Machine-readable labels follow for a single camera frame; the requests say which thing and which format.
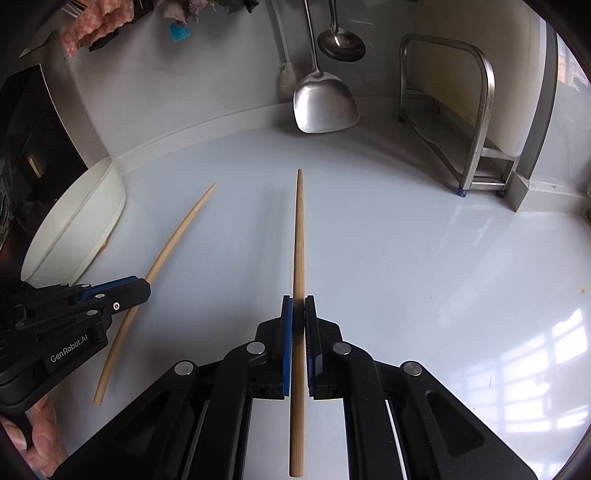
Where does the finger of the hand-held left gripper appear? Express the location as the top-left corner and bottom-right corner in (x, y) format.
(23, 275), (140, 305)
(59, 280), (152, 343)

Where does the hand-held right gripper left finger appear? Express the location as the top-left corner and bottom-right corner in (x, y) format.
(53, 295), (294, 480)

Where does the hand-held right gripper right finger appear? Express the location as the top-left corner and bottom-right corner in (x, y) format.
(302, 295), (539, 480)

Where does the white round basin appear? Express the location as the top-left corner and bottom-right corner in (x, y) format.
(21, 157), (127, 289)

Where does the tapered bamboo chopstick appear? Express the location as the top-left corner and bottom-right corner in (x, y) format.
(93, 182), (218, 406)
(288, 168), (308, 477)

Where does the person's left hand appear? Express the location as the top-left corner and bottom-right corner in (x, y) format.
(0, 394), (68, 478)

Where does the steel spatula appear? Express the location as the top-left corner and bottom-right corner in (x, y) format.
(292, 0), (361, 134)

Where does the pink textured cloth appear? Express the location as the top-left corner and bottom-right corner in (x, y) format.
(60, 0), (134, 58)

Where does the white spoon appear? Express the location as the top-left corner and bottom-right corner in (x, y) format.
(270, 0), (301, 95)

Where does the beige checked rag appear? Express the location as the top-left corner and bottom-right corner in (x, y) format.
(159, 0), (218, 24)

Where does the steel ladle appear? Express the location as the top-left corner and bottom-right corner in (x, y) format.
(317, 0), (366, 62)

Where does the black cloth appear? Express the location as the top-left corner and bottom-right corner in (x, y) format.
(217, 0), (262, 14)

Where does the steel rack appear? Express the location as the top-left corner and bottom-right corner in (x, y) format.
(398, 33), (520, 197)

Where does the white cutting board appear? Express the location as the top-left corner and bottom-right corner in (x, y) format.
(411, 0), (548, 158)

